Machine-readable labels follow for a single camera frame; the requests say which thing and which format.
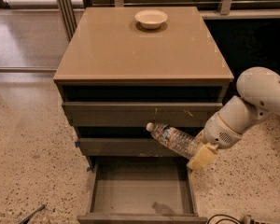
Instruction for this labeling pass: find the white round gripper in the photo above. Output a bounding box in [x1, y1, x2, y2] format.
[187, 112, 242, 171]

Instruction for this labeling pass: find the clear plastic water bottle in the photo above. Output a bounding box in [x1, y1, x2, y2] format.
[147, 122, 203, 160]

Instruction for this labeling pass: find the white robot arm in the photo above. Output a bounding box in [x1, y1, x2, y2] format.
[187, 67, 280, 171]

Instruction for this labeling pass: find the grey middle drawer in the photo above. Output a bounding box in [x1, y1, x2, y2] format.
[77, 138, 178, 157]

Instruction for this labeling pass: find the grey open bottom drawer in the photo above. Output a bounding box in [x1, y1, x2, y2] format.
[77, 157, 207, 224]

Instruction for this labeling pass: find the tan drawer cabinet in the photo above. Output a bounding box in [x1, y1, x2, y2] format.
[52, 6, 235, 172]

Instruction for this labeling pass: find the grey top drawer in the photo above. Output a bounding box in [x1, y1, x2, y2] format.
[63, 102, 222, 127]

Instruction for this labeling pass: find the grey plug connector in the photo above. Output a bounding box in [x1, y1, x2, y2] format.
[242, 214, 274, 224]

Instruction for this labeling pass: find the white bowl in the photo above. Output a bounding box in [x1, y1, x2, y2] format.
[134, 9, 168, 30]

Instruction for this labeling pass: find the metal rod on floor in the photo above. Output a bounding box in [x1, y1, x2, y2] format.
[17, 204, 46, 224]

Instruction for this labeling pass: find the black cable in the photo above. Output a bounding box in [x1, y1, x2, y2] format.
[206, 214, 243, 224]

